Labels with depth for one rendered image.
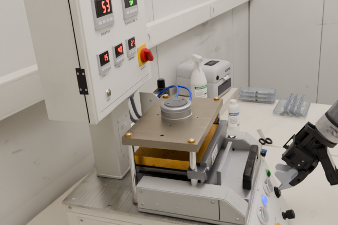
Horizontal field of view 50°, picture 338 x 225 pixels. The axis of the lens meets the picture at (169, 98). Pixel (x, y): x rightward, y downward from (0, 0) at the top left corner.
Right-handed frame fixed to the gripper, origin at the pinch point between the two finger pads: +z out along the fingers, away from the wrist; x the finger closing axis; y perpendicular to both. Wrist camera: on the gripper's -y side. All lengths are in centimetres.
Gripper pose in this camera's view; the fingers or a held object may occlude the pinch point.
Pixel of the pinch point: (284, 187)
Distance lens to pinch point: 111.0
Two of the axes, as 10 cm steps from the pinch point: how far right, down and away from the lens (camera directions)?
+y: -8.2, -5.7, 0.7
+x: -3.3, 3.6, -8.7
